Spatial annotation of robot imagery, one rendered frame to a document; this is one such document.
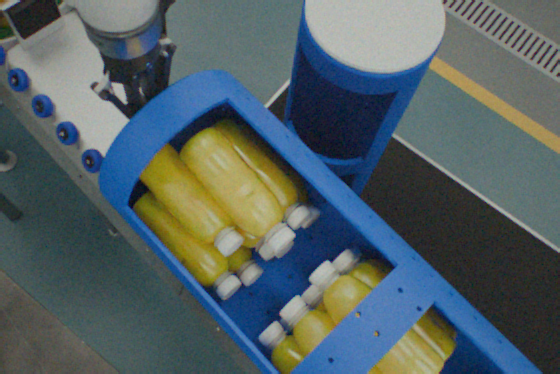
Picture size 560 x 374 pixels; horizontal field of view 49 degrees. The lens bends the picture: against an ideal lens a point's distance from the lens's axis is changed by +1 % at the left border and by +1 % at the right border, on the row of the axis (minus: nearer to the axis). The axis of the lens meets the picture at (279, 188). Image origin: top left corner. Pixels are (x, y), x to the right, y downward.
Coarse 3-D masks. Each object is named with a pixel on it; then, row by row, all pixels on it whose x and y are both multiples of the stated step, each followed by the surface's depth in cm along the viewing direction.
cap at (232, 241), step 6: (228, 234) 89; (234, 234) 90; (222, 240) 89; (228, 240) 89; (234, 240) 89; (240, 240) 90; (222, 246) 89; (228, 246) 89; (234, 246) 90; (222, 252) 90; (228, 252) 90
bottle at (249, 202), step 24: (192, 144) 88; (216, 144) 88; (192, 168) 89; (216, 168) 87; (240, 168) 87; (216, 192) 87; (240, 192) 86; (264, 192) 87; (240, 216) 86; (264, 216) 86
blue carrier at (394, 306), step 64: (128, 128) 85; (192, 128) 101; (256, 128) 88; (128, 192) 87; (320, 192) 85; (256, 256) 106; (320, 256) 105; (384, 256) 98; (256, 320) 99; (384, 320) 76; (448, 320) 95
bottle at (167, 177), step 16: (160, 160) 91; (176, 160) 92; (144, 176) 92; (160, 176) 91; (176, 176) 90; (192, 176) 91; (160, 192) 91; (176, 192) 90; (192, 192) 90; (208, 192) 91; (176, 208) 90; (192, 208) 89; (208, 208) 89; (192, 224) 89; (208, 224) 89; (224, 224) 90; (208, 240) 90
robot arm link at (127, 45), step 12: (156, 12) 69; (84, 24) 68; (144, 24) 68; (156, 24) 70; (96, 36) 69; (108, 36) 68; (120, 36) 68; (132, 36) 68; (144, 36) 70; (156, 36) 72; (108, 48) 70; (120, 48) 70; (132, 48) 70; (144, 48) 71
